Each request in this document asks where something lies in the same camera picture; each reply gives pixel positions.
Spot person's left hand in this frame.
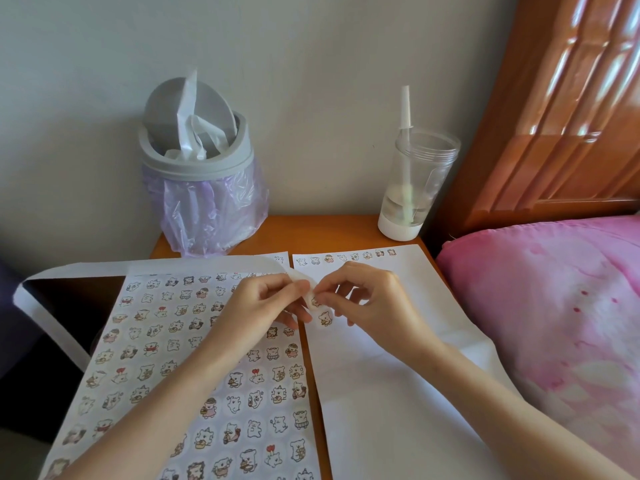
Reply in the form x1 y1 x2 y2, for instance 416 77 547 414
199 273 317 367

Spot person's right hand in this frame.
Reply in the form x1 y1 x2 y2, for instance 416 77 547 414
315 261 447 367

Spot short row of cartoon stickers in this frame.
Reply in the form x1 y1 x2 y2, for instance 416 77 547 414
295 248 399 267

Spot rows of stuck cartoon stickers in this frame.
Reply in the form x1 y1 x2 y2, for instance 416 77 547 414
47 254 311 480

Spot white paper sheet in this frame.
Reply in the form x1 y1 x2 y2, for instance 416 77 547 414
292 244 526 480
37 252 321 480

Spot long white sticker strip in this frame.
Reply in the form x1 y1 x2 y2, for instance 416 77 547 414
13 259 335 373

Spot person's left forearm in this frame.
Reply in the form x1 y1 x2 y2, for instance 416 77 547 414
55 344 236 480

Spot person's right forearm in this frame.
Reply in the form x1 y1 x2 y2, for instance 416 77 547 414
419 339 636 480

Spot clear cup with white base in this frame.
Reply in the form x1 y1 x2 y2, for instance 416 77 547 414
377 127 462 242

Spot wooden nightstand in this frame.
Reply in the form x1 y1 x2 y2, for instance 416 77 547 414
149 214 441 480

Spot purple plastic bin bag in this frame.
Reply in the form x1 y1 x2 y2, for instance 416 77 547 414
142 159 270 258

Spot grey trash bin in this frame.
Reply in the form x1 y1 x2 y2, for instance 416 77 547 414
137 77 255 177

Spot pink floral bedding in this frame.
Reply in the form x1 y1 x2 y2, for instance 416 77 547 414
435 214 640 475

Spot white backing scraps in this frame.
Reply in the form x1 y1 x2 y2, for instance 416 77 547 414
165 68 229 161

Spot wooden bed headboard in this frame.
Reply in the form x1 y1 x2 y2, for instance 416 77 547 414
432 0 640 241

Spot white straw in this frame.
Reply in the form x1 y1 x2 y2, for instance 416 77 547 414
399 85 413 225

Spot purple rolled mat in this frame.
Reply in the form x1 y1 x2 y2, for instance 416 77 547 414
0 264 46 381

